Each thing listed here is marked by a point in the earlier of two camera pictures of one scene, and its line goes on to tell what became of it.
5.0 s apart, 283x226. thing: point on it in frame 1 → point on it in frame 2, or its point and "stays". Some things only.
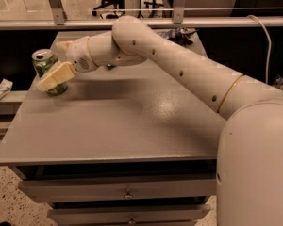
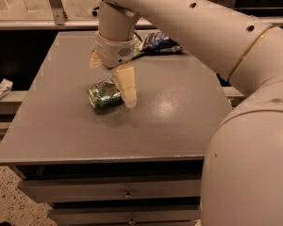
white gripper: [78, 55] → [113, 52]
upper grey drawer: [113, 189] stays
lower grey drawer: [141, 214] stays
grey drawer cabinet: [123, 146] stays
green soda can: [41, 59] → [104, 96]
